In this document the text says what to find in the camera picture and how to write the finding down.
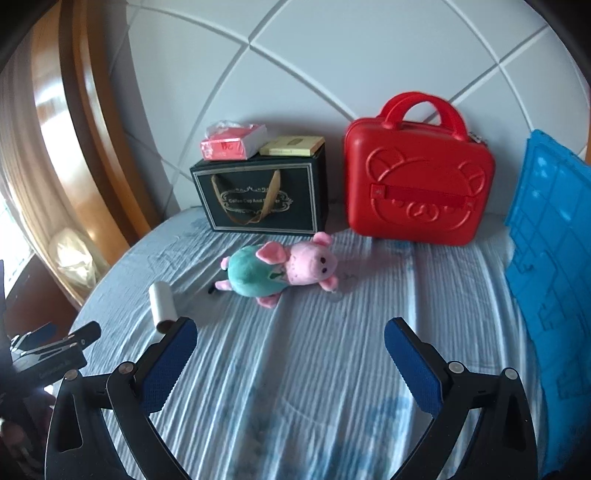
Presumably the striped blue bedsheet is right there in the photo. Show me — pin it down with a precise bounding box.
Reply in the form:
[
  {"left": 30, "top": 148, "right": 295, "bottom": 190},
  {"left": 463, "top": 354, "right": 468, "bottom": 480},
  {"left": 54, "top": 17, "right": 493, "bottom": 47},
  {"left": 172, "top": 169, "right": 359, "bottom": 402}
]
[{"left": 71, "top": 205, "right": 550, "bottom": 480}]

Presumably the pink pig plush toy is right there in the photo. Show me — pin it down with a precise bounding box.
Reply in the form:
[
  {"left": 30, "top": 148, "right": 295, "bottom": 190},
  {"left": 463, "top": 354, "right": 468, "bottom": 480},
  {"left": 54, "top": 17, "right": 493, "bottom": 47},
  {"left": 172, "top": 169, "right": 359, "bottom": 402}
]
[{"left": 210, "top": 232, "right": 342, "bottom": 310}]

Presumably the sheer beige curtain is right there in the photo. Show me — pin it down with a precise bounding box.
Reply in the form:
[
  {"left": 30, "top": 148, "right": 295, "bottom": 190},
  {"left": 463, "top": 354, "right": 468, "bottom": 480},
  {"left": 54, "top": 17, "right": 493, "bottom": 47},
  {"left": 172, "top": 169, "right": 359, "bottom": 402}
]
[{"left": 0, "top": 46, "right": 51, "bottom": 278}]

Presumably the black gift box with handles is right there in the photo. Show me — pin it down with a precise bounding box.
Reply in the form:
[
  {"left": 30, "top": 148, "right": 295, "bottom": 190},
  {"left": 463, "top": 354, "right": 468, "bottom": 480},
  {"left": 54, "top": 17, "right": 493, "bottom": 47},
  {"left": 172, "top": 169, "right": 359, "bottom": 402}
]
[{"left": 190, "top": 138, "right": 328, "bottom": 233}]

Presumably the red bear-embossed suitcase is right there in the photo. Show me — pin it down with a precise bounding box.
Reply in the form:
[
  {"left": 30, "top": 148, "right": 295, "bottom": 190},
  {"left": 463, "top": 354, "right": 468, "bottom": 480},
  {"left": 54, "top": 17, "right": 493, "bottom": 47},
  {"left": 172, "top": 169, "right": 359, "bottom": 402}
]
[{"left": 344, "top": 91, "right": 497, "bottom": 246}]

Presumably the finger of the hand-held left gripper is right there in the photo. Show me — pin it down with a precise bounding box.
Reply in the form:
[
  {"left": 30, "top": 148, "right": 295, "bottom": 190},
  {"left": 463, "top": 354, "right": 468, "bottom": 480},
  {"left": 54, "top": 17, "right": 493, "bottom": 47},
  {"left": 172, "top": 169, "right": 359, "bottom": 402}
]
[
  {"left": 11, "top": 324, "right": 58, "bottom": 350},
  {"left": 64, "top": 322, "right": 102, "bottom": 354}
]

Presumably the wooden headboard frame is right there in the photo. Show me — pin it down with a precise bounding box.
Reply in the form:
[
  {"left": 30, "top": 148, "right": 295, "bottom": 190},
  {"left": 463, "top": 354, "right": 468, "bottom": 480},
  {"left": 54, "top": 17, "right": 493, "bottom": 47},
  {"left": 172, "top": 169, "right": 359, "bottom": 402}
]
[{"left": 28, "top": 0, "right": 181, "bottom": 259}]

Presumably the clear plastic bag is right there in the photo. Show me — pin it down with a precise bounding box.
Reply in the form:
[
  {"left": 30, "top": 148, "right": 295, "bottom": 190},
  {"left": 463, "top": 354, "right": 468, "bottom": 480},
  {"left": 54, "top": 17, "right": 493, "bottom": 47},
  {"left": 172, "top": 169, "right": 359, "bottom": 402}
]
[{"left": 48, "top": 228, "right": 100, "bottom": 289}]

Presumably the white paper roll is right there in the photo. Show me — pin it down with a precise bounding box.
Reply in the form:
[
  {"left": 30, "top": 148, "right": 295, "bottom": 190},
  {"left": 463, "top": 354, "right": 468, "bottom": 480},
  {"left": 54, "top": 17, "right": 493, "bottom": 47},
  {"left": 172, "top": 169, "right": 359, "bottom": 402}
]
[{"left": 148, "top": 282, "right": 183, "bottom": 334}]

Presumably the flat yellow box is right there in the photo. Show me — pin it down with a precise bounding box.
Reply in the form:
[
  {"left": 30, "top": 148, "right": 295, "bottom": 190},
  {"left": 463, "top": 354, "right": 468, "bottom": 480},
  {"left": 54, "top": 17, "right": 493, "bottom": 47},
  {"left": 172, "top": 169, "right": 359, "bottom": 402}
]
[{"left": 259, "top": 136, "right": 325, "bottom": 158}]

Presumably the blue plastic crate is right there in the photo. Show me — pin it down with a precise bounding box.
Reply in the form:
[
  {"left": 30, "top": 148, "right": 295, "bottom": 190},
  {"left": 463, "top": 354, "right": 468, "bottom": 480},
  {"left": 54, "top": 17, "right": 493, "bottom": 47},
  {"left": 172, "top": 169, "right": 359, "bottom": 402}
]
[{"left": 504, "top": 129, "right": 591, "bottom": 480}]

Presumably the person's left hand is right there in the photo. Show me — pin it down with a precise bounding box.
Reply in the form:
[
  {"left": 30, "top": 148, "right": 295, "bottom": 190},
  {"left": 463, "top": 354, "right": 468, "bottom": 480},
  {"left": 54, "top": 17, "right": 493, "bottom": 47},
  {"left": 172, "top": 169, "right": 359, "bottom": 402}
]
[{"left": 0, "top": 406, "right": 47, "bottom": 467}]

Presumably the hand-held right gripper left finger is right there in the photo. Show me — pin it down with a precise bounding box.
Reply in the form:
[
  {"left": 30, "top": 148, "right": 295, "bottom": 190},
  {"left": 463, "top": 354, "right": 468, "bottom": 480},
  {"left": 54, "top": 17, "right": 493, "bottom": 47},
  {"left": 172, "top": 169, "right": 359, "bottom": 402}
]
[{"left": 45, "top": 316, "right": 198, "bottom": 480}]

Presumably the pink tissue box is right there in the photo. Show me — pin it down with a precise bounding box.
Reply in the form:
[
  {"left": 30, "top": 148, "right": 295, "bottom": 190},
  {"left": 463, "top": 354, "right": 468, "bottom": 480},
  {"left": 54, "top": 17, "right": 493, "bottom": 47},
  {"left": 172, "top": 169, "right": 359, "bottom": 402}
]
[{"left": 200, "top": 121, "right": 269, "bottom": 162}]

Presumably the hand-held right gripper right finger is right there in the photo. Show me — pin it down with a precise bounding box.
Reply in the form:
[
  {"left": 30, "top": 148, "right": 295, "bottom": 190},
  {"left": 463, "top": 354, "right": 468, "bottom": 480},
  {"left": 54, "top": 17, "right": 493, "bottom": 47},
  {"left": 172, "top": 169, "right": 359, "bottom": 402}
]
[{"left": 385, "top": 316, "right": 539, "bottom": 480}]

